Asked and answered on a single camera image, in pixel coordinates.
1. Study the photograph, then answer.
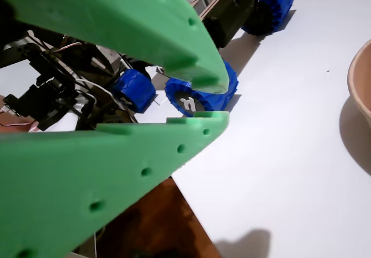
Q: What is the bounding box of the wooden rover with blue wheels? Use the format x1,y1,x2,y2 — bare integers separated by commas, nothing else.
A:
111,0,296,118

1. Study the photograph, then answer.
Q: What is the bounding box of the beige paper bowl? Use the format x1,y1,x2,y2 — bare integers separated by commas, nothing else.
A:
347,39,371,180

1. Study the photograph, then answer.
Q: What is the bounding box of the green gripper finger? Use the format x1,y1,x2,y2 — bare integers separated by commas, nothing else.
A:
0,111,231,258
0,0,230,96

